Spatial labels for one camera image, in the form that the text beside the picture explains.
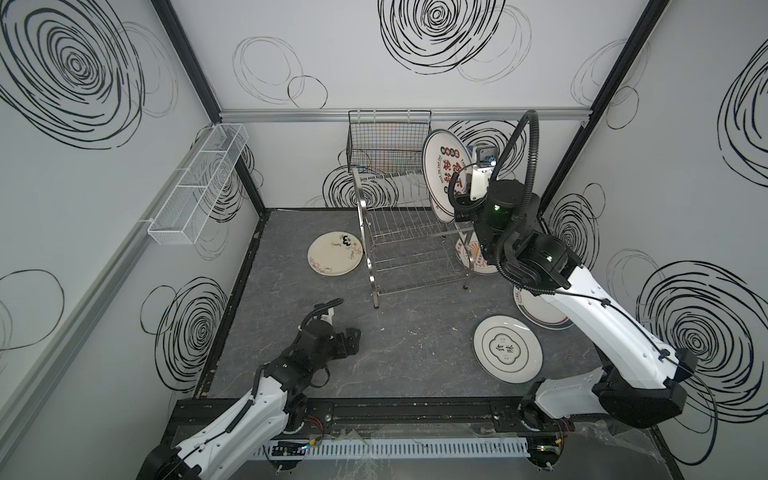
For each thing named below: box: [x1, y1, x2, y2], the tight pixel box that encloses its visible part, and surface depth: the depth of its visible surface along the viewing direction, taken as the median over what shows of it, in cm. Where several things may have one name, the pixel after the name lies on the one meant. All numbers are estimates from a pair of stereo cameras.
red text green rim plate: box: [422, 129, 474, 217], surface depth 68 cm
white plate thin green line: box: [473, 315, 544, 385], surface depth 86 cm
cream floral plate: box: [307, 231, 364, 277], surface depth 108 cm
